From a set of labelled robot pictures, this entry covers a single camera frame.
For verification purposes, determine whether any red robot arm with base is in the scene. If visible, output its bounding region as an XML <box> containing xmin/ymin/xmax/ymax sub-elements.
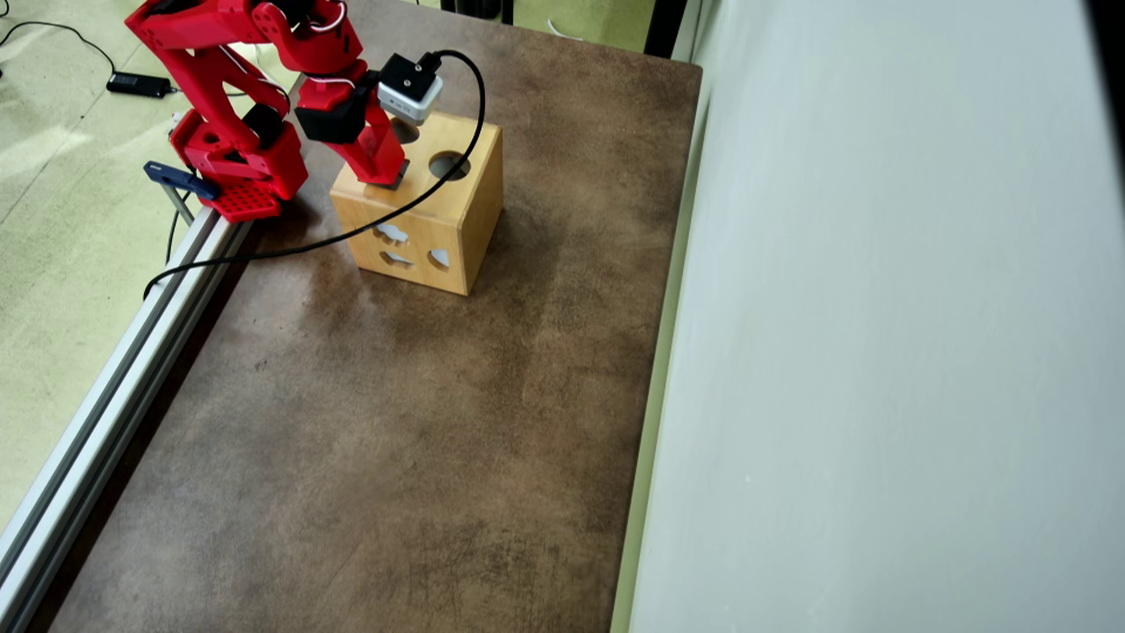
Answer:
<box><xmin>125</xmin><ymin>0</ymin><xmax>381</xmax><ymax>223</ymax></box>

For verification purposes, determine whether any thick black camera cable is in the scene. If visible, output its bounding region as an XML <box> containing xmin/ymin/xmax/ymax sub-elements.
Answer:
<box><xmin>142</xmin><ymin>50</ymin><xmax>488</xmax><ymax>301</ymax></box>

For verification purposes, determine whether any black power adapter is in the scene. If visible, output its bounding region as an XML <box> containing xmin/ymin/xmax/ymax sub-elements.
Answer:
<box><xmin>106</xmin><ymin>72</ymin><xmax>173</xmax><ymax>98</ymax></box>

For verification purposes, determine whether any dark vertical post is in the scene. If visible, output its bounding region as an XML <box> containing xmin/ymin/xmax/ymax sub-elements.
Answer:
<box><xmin>644</xmin><ymin>0</ymin><xmax>689</xmax><ymax>60</ymax></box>

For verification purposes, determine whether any thin black floor cable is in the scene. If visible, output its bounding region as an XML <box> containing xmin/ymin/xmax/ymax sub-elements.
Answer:
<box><xmin>0</xmin><ymin>19</ymin><xmax>117</xmax><ymax>76</ymax></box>

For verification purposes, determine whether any aluminium profile rail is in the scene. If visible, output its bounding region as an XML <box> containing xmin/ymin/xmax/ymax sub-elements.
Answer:
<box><xmin>0</xmin><ymin>207</ymin><xmax>256</xmax><ymax>633</ymax></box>

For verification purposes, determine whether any blue clamp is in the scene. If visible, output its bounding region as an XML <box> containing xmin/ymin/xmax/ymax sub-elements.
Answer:
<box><xmin>143</xmin><ymin>161</ymin><xmax>221</xmax><ymax>228</ymax></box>

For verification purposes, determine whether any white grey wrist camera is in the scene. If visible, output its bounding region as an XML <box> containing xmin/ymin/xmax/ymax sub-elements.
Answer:
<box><xmin>378</xmin><ymin>53</ymin><xmax>445</xmax><ymax>126</ymax></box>

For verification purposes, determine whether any red gripper black motor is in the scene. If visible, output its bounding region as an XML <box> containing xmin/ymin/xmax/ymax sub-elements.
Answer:
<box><xmin>294</xmin><ymin>72</ymin><xmax>402</xmax><ymax>182</ymax></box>

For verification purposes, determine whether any wooden shape sorter box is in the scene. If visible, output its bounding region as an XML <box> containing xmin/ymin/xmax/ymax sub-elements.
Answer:
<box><xmin>330</xmin><ymin>97</ymin><xmax>504</xmax><ymax>297</ymax></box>

